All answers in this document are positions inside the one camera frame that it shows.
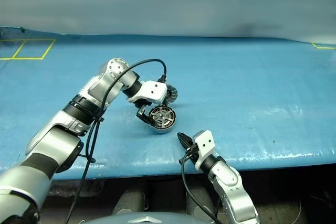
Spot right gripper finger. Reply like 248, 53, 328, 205
181, 133, 195, 150
177, 132, 191, 154

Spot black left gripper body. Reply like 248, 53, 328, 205
134, 84, 179, 108

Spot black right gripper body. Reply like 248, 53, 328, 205
185, 142, 200, 163

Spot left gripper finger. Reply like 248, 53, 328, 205
136, 105, 156, 128

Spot black rimmed silver spoked rotor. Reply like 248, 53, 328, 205
148, 105, 176, 128

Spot silver motor stator housing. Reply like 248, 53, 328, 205
146, 105, 177, 133

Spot grey rounded shape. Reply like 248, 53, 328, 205
112, 189, 146, 216
185, 187, 219, 217

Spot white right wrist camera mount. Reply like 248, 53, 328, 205
191, 130, 216, 170

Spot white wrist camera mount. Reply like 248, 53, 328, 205
126, 80, 169, 105
191, 130, 216, 170

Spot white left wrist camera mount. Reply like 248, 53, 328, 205
126, 80, 169, 105

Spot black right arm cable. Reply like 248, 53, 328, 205
180, 144, 224, 224

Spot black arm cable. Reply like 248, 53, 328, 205
180, 144, 224, 224
64, 58, 168, 224

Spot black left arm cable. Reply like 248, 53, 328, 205
64, 58, 168, 224

